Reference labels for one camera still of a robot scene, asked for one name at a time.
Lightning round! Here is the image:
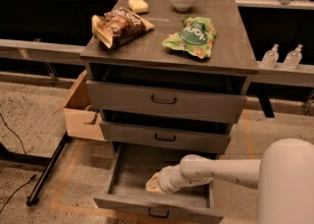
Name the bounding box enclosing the white gripper with cover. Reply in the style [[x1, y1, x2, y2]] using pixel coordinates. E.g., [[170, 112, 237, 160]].
[[145, 166, 178, 194]]

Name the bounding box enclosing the grey bottom drawer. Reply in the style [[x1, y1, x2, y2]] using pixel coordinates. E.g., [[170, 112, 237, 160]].
[[94, 143, 223, 224]]

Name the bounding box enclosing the grey drawer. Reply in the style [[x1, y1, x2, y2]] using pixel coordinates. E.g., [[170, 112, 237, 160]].
[[100, 121, 230, 153], [86, 81, 246, 123], [94, 143, 223, 224]]

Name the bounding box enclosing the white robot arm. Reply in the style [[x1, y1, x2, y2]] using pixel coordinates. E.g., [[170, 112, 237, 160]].
[[145, 139, 314, 224]]

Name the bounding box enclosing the grey middle drawer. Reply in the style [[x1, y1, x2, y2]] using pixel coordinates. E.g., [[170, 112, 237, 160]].
[[100, 121, 230, 153]]

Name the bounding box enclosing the grey top drawer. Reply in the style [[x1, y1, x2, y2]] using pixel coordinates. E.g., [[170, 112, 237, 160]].
[[86, 81, 246, 123]]

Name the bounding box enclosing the grey wooden drawer cabinet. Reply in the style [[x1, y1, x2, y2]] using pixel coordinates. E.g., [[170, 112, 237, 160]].
[[81, 0, 258, 170]]

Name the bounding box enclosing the open cardboard box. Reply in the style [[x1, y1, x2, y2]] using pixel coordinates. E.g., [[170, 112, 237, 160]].
[[56, 71, 105, 141]]

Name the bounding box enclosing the black table leg base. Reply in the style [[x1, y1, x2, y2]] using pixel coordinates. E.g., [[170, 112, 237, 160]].
[[26, 133, 71, 206]]

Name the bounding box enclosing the green chip bag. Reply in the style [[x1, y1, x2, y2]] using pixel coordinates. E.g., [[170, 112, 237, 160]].
[[162, 16, 217, 59]]

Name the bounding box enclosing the clear bottle left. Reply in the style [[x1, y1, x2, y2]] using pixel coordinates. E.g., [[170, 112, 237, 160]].
[[261, 44, 279, 69]]

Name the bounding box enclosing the brown chip bag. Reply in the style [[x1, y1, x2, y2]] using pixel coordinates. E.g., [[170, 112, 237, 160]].
[[91, 7, 155, 49]]

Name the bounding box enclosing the yellow sponge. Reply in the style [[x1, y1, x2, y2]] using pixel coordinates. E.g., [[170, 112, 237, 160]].
[[128, 0, 149, 14]]

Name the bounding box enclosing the black floor cable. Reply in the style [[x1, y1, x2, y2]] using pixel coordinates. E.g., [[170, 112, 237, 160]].
[[0, 113, 38, 214]]

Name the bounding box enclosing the grey metal shelf rail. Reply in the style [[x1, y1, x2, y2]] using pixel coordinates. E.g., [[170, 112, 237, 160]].
[[0, 39, 84, 66]]

